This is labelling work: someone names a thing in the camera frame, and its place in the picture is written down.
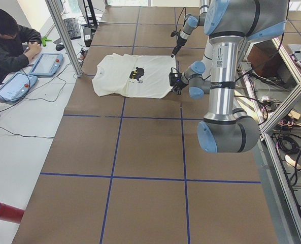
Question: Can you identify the brown wooden box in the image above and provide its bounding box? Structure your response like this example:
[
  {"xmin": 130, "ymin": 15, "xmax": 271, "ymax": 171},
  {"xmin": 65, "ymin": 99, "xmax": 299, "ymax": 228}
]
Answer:
[{"xmin": 247, "ymin": 40, "xmax": 282, "ymax": 78}]

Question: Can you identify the cream long-sleeve cat shirt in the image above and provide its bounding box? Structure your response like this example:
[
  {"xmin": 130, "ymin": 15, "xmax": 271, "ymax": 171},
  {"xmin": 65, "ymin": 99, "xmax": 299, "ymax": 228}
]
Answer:
[{"xmin": 92, "ymin": 53, "xmax": 176, "ymax": 99}]

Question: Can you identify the aluminium frame post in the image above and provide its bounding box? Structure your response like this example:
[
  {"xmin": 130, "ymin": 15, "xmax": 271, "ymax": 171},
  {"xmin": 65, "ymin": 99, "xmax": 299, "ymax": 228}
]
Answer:
[{"xmin": 45, "ymin": 0, "xmax": 83, "ymax": 78}]

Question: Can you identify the person in black jacket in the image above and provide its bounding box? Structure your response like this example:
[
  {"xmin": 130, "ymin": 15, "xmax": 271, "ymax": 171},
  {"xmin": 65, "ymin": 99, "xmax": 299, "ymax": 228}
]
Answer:
[{"xmin": 0, "ymin": 9, "xmax": 42, "ymax": 85}]

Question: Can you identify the black power adapter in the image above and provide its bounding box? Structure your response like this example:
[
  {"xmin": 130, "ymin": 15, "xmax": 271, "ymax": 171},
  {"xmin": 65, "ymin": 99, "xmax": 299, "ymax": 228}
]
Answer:
[{"xmin": 83, "ymin": 27, "xmax": 92, "ymax": 47}]

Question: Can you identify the red cardboard tube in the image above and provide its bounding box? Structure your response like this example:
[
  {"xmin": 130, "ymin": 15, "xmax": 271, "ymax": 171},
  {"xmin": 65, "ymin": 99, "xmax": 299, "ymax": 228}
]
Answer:
[{"xmin": 0, "ymin": 202, "xmax": 25, "ymax": 224}]

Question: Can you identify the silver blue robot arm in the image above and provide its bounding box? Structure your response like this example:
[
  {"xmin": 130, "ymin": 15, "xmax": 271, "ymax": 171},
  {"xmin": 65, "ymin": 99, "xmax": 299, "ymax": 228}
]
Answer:
[
  {"xmin": 169, "ymin": 1, "xmax": 289, "ymax": 153},
  {"xmin": 171, "ymin": 0, "xmax": 211, "ymax": 57}
]

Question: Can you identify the green plastic part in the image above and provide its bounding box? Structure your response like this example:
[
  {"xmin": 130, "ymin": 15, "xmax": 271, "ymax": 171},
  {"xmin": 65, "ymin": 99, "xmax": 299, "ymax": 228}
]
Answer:
[{"xmin": 41, "ymin": 36, "xmax": 52, "ymax": 47}]

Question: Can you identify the black computer mouse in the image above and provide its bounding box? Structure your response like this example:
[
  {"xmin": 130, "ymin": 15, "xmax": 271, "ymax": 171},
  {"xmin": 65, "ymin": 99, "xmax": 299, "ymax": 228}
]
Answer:
[{"xmin": 55, "ymin": 44, "xmax": 64, "ymax": 51}]

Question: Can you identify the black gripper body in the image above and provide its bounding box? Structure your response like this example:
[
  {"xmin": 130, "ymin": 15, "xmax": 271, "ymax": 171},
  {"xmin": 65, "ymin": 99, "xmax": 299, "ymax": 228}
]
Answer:
[
  {"xmin": 171, "ymin": 30, "xmax": 188, "ymax": 51},
  {"xmin": 169, "ymin": 72, "xmax": 184, "ymax": 91}
]

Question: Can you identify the near blue teach pendant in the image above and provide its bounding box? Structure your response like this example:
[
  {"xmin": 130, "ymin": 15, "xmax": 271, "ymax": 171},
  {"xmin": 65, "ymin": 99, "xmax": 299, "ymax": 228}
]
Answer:
[{"xmin": 0, "ymin": 72, "xmax": 38, "ymax": 103}]

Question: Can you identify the black keyboard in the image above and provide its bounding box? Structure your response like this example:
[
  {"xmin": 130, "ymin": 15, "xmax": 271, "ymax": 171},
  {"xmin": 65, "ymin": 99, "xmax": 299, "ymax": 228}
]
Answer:
[{"xmin": 63, "ymin": 17, "xmax": 81, "ymax": 40}]

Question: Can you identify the blue teach pendant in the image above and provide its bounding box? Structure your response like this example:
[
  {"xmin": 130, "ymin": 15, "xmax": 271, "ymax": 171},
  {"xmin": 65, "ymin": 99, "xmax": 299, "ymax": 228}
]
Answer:
[
  {"xmin": 0, "ymin": 72, "xmax": 38, "ymax": 103},
  {"xmin": 29, "ymin": 53, "xmax": 63, "ymax": 77}
]

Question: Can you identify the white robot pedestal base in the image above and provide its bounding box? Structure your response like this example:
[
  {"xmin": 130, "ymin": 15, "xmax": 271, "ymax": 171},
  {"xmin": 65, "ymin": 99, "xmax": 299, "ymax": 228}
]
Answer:
[{"xmin": 188, "ymin": 37, "xmax": 232, "ymax": 98}]

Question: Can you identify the far blue teach pendant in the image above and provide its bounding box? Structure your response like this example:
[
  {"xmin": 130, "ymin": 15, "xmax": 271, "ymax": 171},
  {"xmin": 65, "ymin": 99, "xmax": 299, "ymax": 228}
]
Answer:
[{"xmin": 29, "ymin": 53, "xmax": 63, "ymax": 77}]

